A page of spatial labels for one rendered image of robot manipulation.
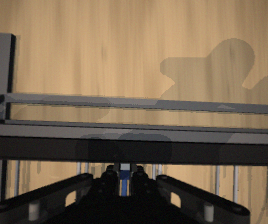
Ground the blue patch cord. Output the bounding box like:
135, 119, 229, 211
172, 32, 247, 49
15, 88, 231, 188
121, 180, 127, 196

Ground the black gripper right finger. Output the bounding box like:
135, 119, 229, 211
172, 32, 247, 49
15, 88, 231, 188
129, 164, 250, 224

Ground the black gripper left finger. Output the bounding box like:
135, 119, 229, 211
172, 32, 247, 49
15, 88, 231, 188
0, 163, 121, 224

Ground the white and dark blue plug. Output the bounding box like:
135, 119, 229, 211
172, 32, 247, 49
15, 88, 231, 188
120, 164, 130, 180

